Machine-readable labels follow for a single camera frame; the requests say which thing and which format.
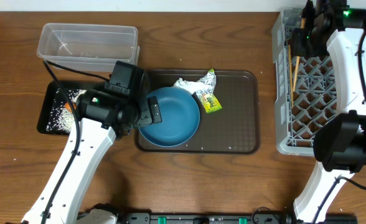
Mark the white tissue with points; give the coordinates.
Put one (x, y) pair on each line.
(190, 87)

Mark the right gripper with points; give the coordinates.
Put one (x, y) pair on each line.
(297, 48)

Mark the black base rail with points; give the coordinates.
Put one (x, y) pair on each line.
(103, 217)

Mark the clear plastic container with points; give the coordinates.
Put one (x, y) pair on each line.
(88, 47)

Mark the orange carrot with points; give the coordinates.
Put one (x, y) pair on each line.
(67, 107)

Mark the dark blue plate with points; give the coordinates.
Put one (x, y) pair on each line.
(180, 118)

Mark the pile of white rice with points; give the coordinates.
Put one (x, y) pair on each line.
(60, 120)

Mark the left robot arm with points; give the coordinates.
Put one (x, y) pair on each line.
(100, 117)

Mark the wooden chopstick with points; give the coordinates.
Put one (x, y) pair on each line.
(296, 69)
(290, 76)

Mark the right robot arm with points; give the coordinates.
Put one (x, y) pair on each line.
(336, 30)

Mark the silver green snack wrapper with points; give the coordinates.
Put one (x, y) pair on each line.
(205, 93)

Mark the grey dishwasher rack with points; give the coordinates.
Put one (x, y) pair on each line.
(326, 85)

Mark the black rectangular tray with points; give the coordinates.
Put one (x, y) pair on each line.
(73, 89)

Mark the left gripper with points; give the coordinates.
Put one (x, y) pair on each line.
(147, 118)

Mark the brown serving tray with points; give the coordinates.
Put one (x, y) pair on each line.
(235, 129)

